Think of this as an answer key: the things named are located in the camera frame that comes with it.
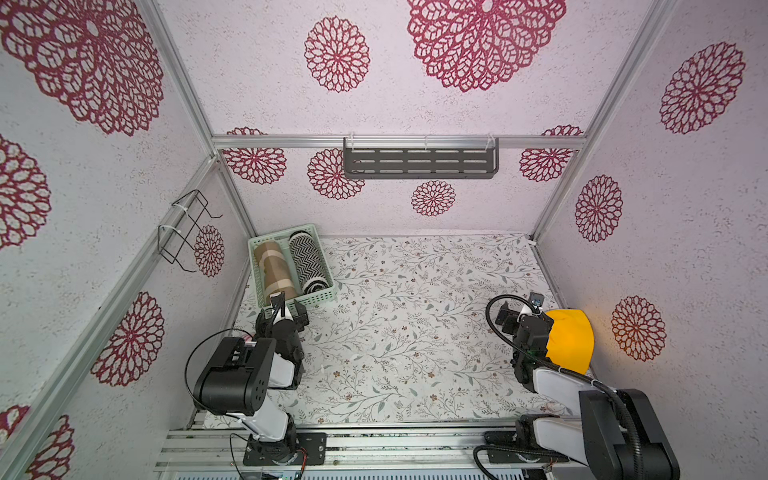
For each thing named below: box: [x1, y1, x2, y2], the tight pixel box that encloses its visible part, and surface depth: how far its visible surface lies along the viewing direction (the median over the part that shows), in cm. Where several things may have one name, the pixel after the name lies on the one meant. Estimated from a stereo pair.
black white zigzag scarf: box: [288, 230, 330, 294], surface depth 104 cm
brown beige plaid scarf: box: [254, 240, 298, 303], surface depth 106 cm
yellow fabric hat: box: [546, 309, 594, 375], surface depth 94 cm
